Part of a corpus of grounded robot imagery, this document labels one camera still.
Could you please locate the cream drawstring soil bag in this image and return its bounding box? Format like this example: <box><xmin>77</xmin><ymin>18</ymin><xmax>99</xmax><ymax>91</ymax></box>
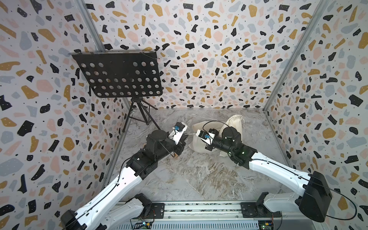
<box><xmin>189</xmin><ymin>120</ymin><xmax>228</xmax><ymax>153</ymax></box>

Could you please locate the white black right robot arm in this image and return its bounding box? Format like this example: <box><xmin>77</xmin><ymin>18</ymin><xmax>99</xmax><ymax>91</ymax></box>
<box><xmin>196</xmin><ymin>126</ymin><xmax>333</xmax><ymax>222</ymax></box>

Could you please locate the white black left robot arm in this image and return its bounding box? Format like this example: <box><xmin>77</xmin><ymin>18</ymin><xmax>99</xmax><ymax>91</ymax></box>
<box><xmin>61</xmin><ymin>130</ymin><xmax>188</xmax><ymax>230</ymax></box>

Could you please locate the black music stand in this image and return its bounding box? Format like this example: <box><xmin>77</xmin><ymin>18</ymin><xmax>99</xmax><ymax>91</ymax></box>
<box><xmin>72</xmin><ymin>51</ymin><xmax>163</xmax><ymax>125</ymax></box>

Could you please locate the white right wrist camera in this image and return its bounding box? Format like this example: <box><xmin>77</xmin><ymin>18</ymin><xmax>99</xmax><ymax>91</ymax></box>
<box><xmin>195</xmin><ymin>129</ymin><xmax>219</xmax><ymax>145</ymax></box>

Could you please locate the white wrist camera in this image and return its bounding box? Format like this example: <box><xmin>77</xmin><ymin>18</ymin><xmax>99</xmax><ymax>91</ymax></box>
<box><xmin>168</xmin><ymin>122</ymin><xmax>188</xmax><ymax>145</ymax></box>
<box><xmin>195</xmin><ymin>129</ymin><xmax>219</xmax><ymax>145</ymax></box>

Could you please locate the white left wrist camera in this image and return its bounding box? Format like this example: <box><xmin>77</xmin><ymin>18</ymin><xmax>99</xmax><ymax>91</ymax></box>
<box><xmin>168</xmin><ymin>122</ymin><xmax>188</xmax><ymax>145</ymax></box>

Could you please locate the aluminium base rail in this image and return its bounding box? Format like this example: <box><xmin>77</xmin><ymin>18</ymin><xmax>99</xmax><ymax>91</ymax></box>
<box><xmin>117</xmin><ymin>201</ymin><xmax>315</xmax><ymax>230</ymax></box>

